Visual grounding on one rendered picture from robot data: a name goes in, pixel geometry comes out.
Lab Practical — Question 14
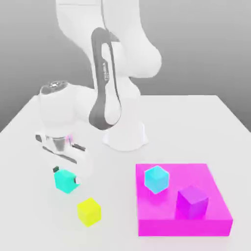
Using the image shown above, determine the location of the large magenta box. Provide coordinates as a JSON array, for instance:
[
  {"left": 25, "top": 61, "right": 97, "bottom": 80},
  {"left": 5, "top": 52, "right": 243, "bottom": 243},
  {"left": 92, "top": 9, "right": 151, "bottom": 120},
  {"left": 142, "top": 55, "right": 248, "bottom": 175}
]
[{"left": 135, "top": 163, "right": 234, "bottom": 237}]

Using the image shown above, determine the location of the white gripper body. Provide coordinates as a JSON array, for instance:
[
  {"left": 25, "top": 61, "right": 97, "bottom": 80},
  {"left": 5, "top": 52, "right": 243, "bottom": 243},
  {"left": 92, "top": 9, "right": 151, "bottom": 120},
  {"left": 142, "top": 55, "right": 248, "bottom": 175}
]
[{"left": 40, "top": 144, "right": 89, "bottom": 174}]

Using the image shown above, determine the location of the small cyan cube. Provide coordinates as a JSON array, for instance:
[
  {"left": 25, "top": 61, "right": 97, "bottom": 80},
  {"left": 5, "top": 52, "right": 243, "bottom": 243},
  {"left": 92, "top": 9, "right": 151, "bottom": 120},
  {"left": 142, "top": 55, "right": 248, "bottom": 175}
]
[{"left": 144, "top": 165, "right": 170, "bottom": 195}]

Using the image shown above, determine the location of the small yellow cube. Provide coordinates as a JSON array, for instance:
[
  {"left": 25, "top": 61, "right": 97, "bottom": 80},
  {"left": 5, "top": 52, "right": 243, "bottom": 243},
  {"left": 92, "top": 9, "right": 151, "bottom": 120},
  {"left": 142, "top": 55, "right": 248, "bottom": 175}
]
[{"left": 76, "top": 197, "right": 102, "bottom": 228}]

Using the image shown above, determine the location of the small teal cube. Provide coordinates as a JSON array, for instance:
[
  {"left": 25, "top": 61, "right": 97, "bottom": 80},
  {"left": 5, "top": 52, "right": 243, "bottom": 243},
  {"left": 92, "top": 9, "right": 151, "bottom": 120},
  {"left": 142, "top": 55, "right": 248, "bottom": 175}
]
[{"left": 54, "top": 169, "right": 79, "bottom": 195}]

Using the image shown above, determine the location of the small purple cube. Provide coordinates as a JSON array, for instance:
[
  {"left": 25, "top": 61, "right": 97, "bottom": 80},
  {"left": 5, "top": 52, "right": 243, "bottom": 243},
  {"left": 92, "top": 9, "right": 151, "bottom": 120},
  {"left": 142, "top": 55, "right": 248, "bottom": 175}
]
[{"left": 175, "top": 185, "right": 209, "bottom": 221}]

